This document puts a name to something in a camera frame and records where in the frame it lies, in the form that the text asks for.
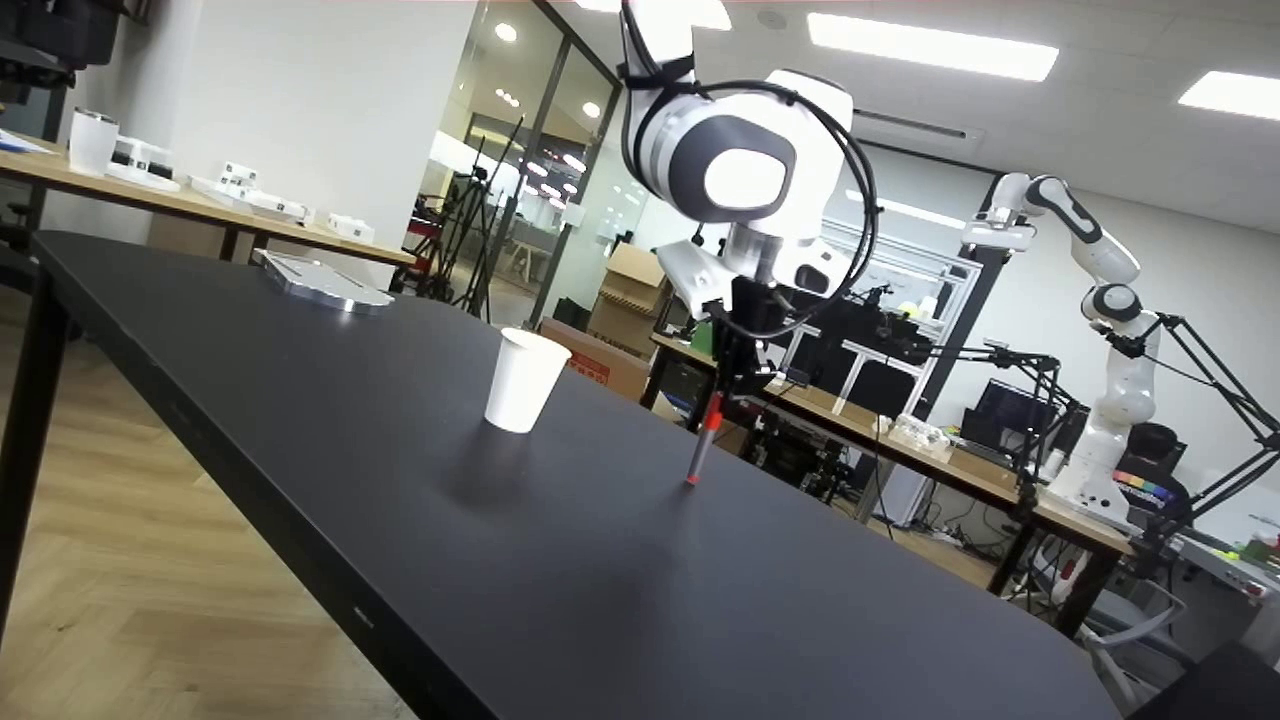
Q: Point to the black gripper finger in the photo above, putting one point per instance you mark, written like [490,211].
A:
[740,376]
[717,381]

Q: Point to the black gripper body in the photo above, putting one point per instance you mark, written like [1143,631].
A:
[744,323]

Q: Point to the red marker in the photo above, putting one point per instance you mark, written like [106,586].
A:
[713,416]

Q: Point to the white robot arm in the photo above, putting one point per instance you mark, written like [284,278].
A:
[773,160]

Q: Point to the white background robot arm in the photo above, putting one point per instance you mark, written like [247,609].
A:
[1114,310]

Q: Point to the white paper cup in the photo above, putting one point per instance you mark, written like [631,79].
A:
[520,376]

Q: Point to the wooden workbench desk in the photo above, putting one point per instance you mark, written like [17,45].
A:
[937,457]

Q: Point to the silver metal mounting plate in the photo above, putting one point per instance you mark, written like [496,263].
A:
[318,282]

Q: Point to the wooden side table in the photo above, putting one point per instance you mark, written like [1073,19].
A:
[50,168]

